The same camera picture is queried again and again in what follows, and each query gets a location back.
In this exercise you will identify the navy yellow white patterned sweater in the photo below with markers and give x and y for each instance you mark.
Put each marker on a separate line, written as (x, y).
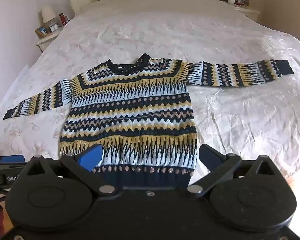
(130, 110)

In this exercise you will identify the red box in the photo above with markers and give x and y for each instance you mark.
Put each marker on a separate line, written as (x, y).
(62, 18)

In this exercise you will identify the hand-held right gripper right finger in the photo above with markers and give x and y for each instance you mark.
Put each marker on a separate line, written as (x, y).
(210, 156)

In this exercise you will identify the cream nightstand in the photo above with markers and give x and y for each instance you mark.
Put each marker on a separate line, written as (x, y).
(48, 40)
(247, 11)

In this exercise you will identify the small silver clock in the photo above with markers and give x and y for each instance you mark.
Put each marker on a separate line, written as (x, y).
(54, 27)

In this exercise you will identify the dark photo frame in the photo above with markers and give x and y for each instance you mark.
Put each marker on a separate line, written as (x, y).
(243, 0)

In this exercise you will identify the bed with cream floral bedspread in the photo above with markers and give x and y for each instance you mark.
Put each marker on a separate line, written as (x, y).
(165, 32)

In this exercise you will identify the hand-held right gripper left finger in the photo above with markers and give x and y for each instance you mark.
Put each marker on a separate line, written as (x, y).
(91, 156)

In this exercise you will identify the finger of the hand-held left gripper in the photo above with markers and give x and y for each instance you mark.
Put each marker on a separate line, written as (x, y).
(12, 158)

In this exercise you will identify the table lamp with glass base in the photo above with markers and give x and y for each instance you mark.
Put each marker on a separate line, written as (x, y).
(48, 13)

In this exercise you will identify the wooden photo frame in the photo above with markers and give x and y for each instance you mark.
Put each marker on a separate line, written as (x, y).
(41, 31)

